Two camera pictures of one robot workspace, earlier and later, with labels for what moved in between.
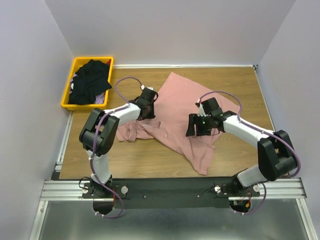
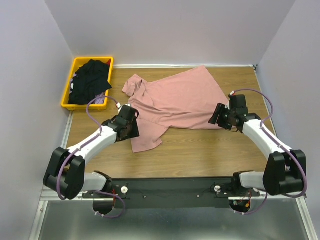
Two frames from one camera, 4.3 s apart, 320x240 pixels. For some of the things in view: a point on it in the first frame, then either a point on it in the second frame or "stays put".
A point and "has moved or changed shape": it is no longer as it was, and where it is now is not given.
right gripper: x=194 y=119 -> x=220 y=109
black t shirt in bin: x=91 y=80 stays put
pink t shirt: x=177 y=99 has moved or changed shape
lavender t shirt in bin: x=100 y=98 stays put
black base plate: x=176 y=193 stays put
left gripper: x=152 y=114 -> x=135 y=132
